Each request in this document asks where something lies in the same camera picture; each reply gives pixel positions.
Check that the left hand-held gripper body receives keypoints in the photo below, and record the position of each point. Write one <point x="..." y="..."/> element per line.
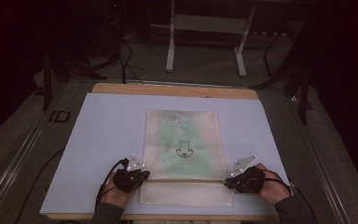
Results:
<point x="129" y="180"/>

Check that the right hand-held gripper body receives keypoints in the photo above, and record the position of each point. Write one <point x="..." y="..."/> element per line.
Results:
<point x="250" y="180"/>

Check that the clear plastic zip bag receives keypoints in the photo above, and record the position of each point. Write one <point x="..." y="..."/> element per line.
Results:
<point x="185" y="193"/>

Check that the person's left hand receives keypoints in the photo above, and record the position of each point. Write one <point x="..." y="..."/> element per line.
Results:
<point x="116" y="196"/>

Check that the person's right hand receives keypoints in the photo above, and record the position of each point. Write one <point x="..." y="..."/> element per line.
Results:
<point x="273" y="193"/>

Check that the black stand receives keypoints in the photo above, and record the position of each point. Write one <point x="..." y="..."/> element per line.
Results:
<point x="303" y="93"/>
<point x="47" y="81"/>

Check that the white metal stand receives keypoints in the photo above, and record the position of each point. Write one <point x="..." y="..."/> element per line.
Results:
<point x="209" y="24"/>

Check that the metal floor rail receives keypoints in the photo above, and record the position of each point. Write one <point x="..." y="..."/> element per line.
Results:
<point x="15" y="165"/>
<point x="320" y="168"/>

